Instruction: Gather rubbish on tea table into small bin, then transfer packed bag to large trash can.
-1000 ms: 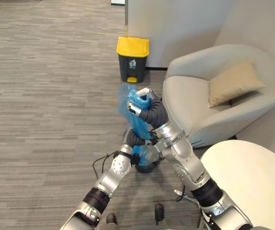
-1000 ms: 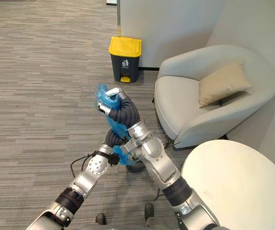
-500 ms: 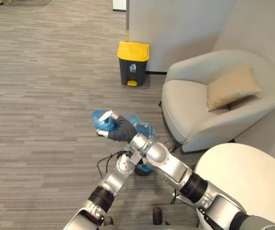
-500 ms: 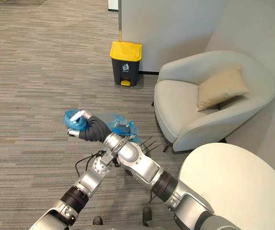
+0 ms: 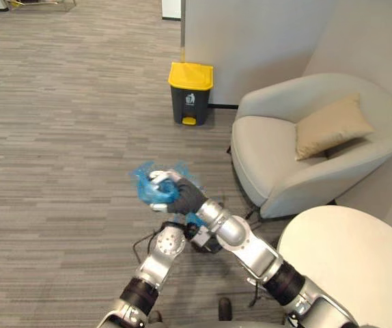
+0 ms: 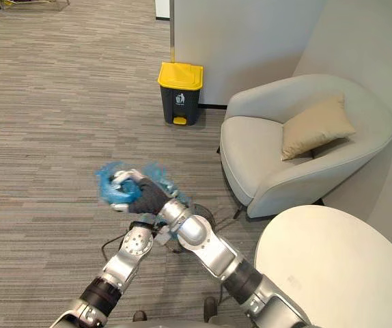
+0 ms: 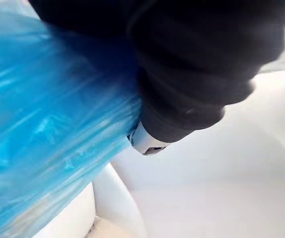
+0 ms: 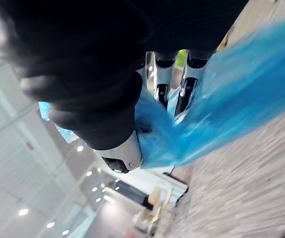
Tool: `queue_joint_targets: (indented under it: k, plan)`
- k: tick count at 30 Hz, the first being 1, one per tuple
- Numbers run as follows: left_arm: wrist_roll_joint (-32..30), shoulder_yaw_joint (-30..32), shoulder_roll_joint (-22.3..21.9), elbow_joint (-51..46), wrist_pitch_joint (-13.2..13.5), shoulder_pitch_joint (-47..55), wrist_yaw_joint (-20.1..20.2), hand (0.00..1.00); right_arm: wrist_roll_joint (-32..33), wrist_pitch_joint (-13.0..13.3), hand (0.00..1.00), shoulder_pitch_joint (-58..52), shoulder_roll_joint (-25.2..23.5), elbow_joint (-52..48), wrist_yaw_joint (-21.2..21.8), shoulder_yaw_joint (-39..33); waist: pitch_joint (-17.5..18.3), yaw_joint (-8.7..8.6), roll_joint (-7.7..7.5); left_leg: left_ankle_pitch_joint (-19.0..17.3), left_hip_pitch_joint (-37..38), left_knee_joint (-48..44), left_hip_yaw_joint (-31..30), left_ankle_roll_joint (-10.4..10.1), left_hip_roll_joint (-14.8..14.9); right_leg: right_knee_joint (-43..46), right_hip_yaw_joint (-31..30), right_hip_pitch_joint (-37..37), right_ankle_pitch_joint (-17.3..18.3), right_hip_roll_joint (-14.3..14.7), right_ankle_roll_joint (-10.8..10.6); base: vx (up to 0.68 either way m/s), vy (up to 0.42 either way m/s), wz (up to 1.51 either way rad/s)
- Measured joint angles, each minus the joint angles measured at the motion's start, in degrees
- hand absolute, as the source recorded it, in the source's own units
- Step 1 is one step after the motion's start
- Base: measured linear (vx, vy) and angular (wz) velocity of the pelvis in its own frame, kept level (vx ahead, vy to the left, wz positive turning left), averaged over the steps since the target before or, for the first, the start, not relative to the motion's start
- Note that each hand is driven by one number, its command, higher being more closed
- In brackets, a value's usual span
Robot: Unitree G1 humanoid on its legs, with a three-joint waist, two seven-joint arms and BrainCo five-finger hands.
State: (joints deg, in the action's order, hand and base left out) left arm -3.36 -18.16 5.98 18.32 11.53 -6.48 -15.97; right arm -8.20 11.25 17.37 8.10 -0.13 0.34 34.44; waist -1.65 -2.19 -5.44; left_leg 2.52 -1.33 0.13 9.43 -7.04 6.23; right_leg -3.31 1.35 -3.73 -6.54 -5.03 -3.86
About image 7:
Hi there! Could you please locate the blue plastic trash bag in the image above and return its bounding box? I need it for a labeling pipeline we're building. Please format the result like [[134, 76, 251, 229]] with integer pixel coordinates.
[[0, 6, 143, 238]]

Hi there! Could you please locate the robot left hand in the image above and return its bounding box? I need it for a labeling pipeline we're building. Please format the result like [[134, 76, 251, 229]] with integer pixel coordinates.
[[29, 0, 285, 156]]

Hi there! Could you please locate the white small bin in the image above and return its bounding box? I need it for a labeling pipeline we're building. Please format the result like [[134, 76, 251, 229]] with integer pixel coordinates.
[[37, 163, 148, 238]]

